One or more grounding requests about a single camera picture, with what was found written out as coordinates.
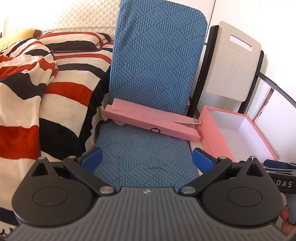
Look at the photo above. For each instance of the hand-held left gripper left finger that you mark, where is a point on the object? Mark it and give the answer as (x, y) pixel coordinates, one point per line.
(91, 160)

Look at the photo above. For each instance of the pink box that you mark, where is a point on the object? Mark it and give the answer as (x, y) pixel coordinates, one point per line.
(231, 129)

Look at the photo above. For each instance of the black metal rail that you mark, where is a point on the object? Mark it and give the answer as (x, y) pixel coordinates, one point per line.
(277, 84)

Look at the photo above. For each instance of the person's right hand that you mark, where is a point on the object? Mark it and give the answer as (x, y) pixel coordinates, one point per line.
(285, 220)

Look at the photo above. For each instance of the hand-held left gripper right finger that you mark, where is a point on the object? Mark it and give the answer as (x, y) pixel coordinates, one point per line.
(203, 160)

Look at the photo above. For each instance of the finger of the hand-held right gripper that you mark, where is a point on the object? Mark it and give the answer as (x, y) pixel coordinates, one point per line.
(275, 164)

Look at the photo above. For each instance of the striped pillow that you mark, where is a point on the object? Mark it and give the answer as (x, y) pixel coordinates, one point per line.
(74, 41)

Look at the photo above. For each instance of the yellow pillow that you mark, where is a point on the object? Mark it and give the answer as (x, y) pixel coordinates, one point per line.
(16, 37)

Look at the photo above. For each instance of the white folding chair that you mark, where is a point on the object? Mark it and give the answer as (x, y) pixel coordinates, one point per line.
(235, 58)

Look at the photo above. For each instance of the pink box lid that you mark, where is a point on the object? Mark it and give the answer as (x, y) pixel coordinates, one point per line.
(138, 120)

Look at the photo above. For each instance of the white quilted mattress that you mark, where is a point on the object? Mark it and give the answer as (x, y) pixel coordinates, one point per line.
(69, 16)

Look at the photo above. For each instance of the striped fleece blanket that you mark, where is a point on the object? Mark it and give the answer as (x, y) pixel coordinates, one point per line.
(46, 104)

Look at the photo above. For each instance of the blue textured floor chair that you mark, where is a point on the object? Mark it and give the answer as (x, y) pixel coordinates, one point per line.
(157, 58)

